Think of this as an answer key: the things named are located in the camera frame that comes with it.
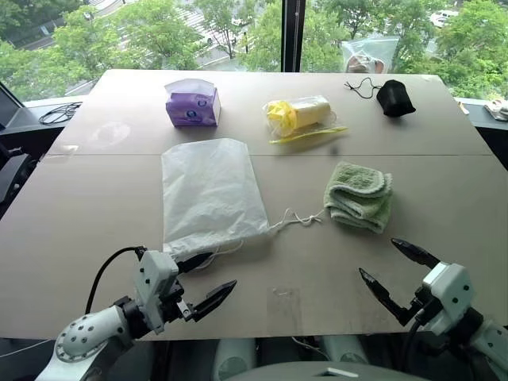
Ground small white object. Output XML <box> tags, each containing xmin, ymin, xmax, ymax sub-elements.
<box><xmin>483</xmin><ymin>98</ymin><xmax>508</xmax><ymax>121</ymax></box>

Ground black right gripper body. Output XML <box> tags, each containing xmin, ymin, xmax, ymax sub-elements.
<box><xmin>398</xmin><ymin>286</ymin><xmax>441</xmax><ymax>327</ymax></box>

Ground yellow crumpled item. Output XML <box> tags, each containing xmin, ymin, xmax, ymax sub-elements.
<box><xmin>264</xmin><ymin>100</ymin><xmax>298</xmax><ymax>132</ymax></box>

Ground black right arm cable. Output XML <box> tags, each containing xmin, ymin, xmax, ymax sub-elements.
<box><xmin>398</xmin><ymin>300</ymin><xmax>434</xmax><ymax>381</ymax></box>

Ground black chair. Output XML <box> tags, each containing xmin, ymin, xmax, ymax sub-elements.
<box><xmin>0</xmin><ymin>143</ymin><xmax>40</xmax><ymax>206</ymax></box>

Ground clear plastic bag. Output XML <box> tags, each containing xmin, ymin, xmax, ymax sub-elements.
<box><xmin>340</xmin><ymin>36</ymin><xmax>400</xmax><ymax>75</ymax></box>

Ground pale yellow cup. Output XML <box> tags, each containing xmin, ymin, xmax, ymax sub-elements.
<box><xmin>292</xmin><ymin>98</ymin><xmax>332</xmax><ymax>126</ymax></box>

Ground green folded towel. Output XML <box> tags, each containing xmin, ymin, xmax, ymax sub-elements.
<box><xmin>322</xmin><ymin>160</ymin><xmax>394</xmax><ymax>236</ymax></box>

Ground dark window frame post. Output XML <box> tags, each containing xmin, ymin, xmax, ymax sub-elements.
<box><xmin>280</xmin><ymin>0</ymin><xmax>306</xmax><ymax>74</ymax></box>

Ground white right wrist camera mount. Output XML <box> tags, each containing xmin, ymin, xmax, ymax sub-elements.
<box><xmin>421</xmin><ymin>261</ymin><xmax>476</xmax><ymax>339</ymax></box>

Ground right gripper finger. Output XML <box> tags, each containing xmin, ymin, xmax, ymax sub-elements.
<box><xmin>391</xmin><ymin>237</ymin><xmax>442</xmax><ymax>273</ymax></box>
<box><xmin>358</xmin><ymin>267</ymin><xmax>410</xmax><ymax>324</ymax></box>

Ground black drawstring pouch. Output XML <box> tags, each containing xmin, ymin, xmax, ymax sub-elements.
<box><xmin>344</xmin><ymin>77</ymin><xmax>418</xmax><ymax>118</ymax></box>

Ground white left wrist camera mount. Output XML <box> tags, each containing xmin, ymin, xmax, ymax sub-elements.
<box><xmin>133</xmin><ymin>249</ymin><xmax>180</xmax><ymax>334</ymax></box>

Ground white drawstring bag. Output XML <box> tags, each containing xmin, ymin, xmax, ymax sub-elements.
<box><xmin>160</xmin><ymin>137</ymin><xmax>326</xmax><ymax>266</ymax></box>

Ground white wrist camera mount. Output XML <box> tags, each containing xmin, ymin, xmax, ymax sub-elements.
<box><xmin>133</xmin><ymin>249</ymin><xmax>180</xmax><ymax>334</ymax></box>
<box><xmin>421</xmin><ymin>261</ymin><xmax>476</xmax><ymax>339</ymax></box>

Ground grey robot torso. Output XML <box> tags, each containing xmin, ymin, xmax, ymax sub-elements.
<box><xmin>221</xmin><ymin>360</ymin><xmax>402</xmax><ymax>381</ymax></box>

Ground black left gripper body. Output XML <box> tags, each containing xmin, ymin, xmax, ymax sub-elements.
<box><xmin>158</xmin><ymin>277</ymin><xmax>195</xmax><ymax>325</ymax></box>

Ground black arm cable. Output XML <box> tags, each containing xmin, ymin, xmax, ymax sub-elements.
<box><xmin>84</xmin><ymin>246</ymin><xmax>144</xmax><ymax>315</ymax></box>
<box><xmin>398</xmin><ymin>300</ymin><xmax>434</xmax><ymax>381</ymax></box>

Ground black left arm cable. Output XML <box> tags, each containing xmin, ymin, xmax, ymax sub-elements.
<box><xmin>84</xmin><ymin>246</ymin><xmax>144</xmax><ymax>315</ymax></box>

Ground dark laptop screen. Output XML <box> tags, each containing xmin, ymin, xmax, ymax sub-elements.
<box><xmin>0</xmin><ymin>80</ymin><xmax>25</xmax><ymax>131</ymax></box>

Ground purple tissue box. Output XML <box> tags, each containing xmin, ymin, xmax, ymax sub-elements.
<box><xmin>164</xmin><ymin>78</ymin><xmax>221</xmax><ymax>129</ymax></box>

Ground clear zip bag yellow seal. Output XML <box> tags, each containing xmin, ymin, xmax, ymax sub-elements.
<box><xmin>260</xmin><ymin>94</ymin><xmax>350</xmax><ymax>146</ymax></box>

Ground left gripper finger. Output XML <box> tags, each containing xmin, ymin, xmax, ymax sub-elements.
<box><xmin>192</xmin><ymin>279</ymin><xmax>238</xmax><ymax>322</ymax></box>
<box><xmin>176</xmin><ymin>252</ymin><xmax>216</xmax><ymax>275</ymax></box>

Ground black coiled cable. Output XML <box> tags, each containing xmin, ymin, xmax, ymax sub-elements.
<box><xmin>38</xmin><ymin>101</ymin><xmax>83</xmax><ymax>126</ymax></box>

